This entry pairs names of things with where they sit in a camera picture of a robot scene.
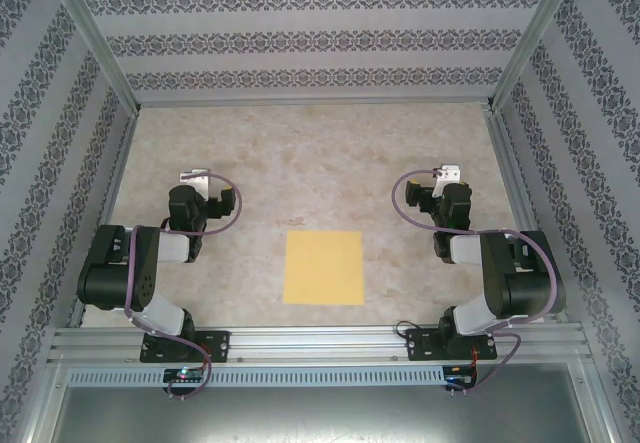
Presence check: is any yellow paper sheet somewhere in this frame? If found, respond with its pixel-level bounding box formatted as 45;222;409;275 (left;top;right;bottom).
282;230;366;307

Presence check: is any grey metal sheet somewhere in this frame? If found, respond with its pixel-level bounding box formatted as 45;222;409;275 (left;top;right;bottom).
29;362;616;443

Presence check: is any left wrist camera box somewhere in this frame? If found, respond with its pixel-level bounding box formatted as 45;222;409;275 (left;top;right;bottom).
179;167;210;199

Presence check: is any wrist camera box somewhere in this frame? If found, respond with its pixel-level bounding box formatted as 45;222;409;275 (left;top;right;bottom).
433;163;461;184
179;167;210;199

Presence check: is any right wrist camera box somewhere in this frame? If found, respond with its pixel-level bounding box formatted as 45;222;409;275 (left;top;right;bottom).
433;163;461;184

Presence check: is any aluminium side rail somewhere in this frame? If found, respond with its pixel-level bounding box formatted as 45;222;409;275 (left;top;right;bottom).
67;107;141;329
482;105;571;324

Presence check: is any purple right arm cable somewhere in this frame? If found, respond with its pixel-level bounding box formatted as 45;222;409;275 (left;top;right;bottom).
393;166;560;398

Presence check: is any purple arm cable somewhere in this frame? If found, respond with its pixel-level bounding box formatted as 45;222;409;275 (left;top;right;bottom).
393;166;560;398
123;171;245;400

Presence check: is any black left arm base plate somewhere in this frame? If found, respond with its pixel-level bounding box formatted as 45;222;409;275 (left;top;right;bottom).
139;330;231;364

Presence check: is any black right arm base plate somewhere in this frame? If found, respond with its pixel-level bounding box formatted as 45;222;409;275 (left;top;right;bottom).
405;327;497;363

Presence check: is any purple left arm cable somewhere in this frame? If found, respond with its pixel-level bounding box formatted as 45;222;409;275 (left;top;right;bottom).
123;171;245;400

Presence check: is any long aluminium base rail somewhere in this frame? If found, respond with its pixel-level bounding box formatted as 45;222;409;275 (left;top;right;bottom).
47;325;596;364

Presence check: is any grey slotted cable duct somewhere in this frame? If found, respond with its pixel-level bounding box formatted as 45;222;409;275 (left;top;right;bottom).
67;365;446;388

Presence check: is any aluminium frame post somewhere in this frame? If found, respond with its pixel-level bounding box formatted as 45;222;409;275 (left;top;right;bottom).
489;0;586;112
42;0;141;114

